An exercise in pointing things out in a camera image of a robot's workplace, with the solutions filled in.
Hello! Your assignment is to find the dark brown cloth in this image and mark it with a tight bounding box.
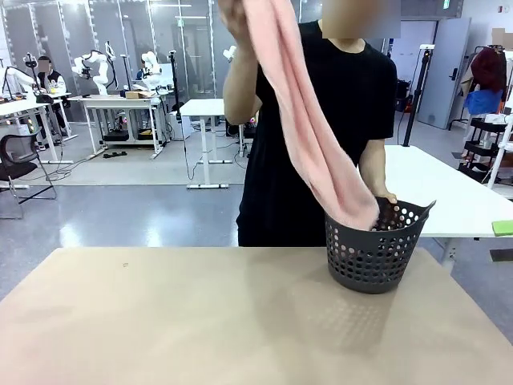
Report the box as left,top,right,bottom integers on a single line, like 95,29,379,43
375,197,402,233

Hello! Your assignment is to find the blue bag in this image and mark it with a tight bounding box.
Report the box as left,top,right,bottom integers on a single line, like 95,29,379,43
464,89,504,116

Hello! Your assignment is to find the person's right hand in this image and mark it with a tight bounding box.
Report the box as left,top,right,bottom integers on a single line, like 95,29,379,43
218,0,258,54

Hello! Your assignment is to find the seated person in varsity jacket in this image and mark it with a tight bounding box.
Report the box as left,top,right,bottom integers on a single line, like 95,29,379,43
34,55,70,138

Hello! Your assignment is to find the black tripod stand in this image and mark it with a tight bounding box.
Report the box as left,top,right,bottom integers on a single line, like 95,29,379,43
402,45,434,148

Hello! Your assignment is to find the grey door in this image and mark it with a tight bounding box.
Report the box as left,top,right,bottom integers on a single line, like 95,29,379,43
416,17,473,131

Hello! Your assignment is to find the white standing desk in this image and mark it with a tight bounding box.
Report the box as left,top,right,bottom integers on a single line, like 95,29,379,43
178,98,232,190

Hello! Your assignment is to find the person's right forearm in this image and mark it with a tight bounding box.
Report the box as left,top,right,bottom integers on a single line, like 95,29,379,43
222,39,266,126

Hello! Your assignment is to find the white robot arm with cables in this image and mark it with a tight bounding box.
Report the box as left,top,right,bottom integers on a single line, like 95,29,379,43
71,39,118,97

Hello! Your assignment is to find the pink terry towel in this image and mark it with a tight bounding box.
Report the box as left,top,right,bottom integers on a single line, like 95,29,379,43
239,0,380,233

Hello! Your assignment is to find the maroon garment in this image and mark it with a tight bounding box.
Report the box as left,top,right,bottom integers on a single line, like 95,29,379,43
470,49,507,94

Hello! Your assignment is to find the long white table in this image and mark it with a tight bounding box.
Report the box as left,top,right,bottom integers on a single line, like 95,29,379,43
382,144,513,274

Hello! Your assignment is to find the person's black t-shirt torso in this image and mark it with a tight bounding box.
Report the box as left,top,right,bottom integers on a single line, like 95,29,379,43
236,19,399,248

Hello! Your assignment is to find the dark grey perforated basket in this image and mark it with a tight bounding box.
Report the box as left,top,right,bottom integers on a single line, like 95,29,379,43
323,199,437,295

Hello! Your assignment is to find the white desk with clutter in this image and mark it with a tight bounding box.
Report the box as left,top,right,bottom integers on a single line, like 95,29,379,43
0,99,75,165

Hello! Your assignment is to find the green sponge block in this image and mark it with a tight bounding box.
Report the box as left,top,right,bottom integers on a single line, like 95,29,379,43
491,219,513,237

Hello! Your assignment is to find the person's left forearm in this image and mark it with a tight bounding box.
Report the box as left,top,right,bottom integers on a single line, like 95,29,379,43
357,138,389,194

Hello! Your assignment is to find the black mesh office chair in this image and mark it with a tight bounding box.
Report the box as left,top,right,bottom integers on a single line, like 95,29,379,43
0,127,59,220

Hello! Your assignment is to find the black shelf cart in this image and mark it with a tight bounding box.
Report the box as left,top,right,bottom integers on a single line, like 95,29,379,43
458,115,511,184

